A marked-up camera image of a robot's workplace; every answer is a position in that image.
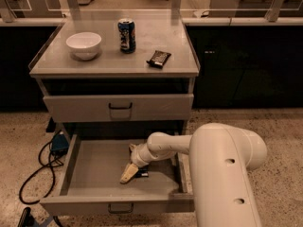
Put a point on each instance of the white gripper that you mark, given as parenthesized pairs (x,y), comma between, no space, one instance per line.
(137,158)

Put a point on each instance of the blue rxbar blueberry bar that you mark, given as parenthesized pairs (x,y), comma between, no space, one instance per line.
(141,173)

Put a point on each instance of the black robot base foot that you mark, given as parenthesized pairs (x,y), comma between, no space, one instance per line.
(27,220)

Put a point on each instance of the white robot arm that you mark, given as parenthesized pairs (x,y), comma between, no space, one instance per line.
(219,158)

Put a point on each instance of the open grey middle drawer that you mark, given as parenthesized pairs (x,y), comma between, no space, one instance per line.
(98,153)

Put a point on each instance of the closed grey top drawer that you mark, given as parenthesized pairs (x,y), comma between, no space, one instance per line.
(111,108)

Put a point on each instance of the blue power box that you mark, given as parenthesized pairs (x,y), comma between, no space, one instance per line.
(59,143)

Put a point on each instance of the dark brown snack bar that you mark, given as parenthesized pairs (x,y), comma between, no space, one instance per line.
(158,59)

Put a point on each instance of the white ceramic bowl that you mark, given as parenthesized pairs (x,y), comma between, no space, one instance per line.
(84,45)

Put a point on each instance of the blue soda can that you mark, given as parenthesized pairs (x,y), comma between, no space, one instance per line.
(126,28)

